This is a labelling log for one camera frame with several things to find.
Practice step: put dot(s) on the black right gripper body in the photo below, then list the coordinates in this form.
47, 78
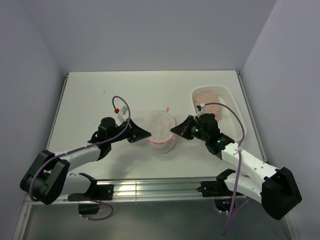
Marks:
197, 132

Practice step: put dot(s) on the pink bra in basket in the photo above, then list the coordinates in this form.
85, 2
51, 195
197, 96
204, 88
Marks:
210, 99

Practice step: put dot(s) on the white perforated plastic basket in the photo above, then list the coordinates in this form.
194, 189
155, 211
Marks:
228, 124

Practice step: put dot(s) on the white mesh laundry bag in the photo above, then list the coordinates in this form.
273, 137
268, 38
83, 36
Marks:
159, 123

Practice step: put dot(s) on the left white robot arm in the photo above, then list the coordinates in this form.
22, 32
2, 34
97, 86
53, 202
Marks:
50, 174

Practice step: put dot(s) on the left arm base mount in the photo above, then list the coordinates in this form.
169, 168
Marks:
101, 193

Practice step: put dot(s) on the aluminium rail frame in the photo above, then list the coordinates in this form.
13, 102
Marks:
96, 95

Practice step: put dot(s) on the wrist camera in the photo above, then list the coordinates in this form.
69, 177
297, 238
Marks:
201, 109
121, 114

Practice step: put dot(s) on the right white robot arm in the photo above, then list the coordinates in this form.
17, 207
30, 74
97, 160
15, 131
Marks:
275, 189

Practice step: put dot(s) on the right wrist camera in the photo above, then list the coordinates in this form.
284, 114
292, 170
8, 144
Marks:
201, 109

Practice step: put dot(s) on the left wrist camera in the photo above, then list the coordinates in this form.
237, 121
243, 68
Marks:
121, 114

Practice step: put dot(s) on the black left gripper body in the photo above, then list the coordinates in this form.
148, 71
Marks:
118, 130

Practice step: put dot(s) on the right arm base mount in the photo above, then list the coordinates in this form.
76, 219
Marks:
219, 192

